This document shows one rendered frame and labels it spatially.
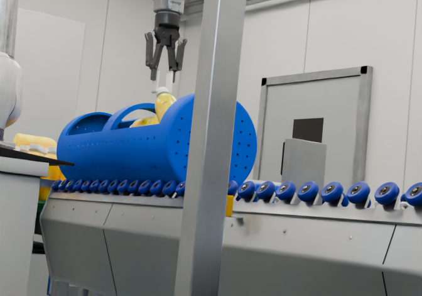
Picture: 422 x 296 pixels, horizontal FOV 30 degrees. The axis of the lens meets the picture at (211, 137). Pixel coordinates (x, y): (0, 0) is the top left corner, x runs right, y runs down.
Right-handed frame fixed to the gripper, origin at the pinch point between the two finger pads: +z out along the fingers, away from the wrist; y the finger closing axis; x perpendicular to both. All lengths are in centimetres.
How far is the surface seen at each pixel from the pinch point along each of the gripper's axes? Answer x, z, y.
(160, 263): -24, 50, -9
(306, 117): 320, -39, 306
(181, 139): -24.7, 18.0, -5.8
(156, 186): -15.3, 30.6, -7.1
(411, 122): 215, -33, 323
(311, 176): -67, 26, 4
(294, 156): -67, 22, -1
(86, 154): 33.0, 21.9, -8.2
